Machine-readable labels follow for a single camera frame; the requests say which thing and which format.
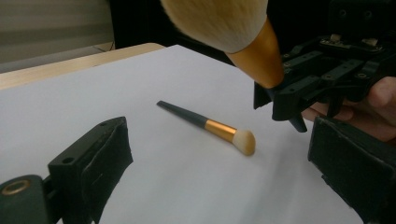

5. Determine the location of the small slim makeup brush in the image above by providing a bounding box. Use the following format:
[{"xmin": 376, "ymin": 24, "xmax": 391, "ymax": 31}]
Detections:
[{"xmin": 156, "ymin": 100, "xmax": 257, "ymax": 157}]

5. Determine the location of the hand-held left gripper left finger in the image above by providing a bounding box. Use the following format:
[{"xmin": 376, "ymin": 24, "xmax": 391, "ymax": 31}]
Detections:
[{"xmin": 48, "ymin": 116, "xmax": 134, "ymax": 224}]

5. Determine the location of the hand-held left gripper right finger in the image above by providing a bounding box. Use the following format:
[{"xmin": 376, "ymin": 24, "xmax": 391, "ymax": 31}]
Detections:
[{"xmin": 307, "ymin": 116, "xmax": 396, "ymax": 224}]

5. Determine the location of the large round makeup brush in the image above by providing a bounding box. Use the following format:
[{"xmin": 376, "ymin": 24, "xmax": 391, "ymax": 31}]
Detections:
[{"xmin": 159, "ymin": 0, "xmax": 308, "ymax": 133}]

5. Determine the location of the white table mat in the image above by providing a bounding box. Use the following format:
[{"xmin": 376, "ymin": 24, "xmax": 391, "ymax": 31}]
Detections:
[{"xmin": 0, "ymin": 44, "xmax": 365, "ymax": 224}]

